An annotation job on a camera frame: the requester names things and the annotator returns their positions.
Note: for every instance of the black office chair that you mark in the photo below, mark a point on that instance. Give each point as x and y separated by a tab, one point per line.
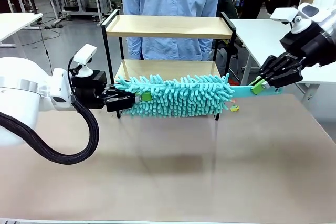
227	6

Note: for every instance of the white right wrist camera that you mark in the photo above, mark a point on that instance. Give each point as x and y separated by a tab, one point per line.
284	14

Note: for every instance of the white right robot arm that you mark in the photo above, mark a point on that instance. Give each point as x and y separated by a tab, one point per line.
329	22

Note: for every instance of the white lab table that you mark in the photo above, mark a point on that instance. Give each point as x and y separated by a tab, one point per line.
15	22

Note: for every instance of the wooden two-tier metal shelf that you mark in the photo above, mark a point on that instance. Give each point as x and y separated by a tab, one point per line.
168	26

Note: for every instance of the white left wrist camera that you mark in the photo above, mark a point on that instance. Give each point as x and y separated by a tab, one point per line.
84	54

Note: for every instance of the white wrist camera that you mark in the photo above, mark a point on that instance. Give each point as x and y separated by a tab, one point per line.
84	54
284	14

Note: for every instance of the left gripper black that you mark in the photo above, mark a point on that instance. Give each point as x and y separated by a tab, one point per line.
89	90

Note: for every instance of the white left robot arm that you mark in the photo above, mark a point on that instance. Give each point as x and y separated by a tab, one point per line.
21	90

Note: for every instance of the white side table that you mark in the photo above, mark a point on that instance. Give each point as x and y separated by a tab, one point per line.
257	32

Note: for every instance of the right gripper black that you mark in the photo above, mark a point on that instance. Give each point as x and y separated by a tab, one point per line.
304	44

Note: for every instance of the yellow paper scrap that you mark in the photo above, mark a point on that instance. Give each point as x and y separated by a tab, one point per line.
234	108

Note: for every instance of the teal microfibre duster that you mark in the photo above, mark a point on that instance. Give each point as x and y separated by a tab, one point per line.
178	95

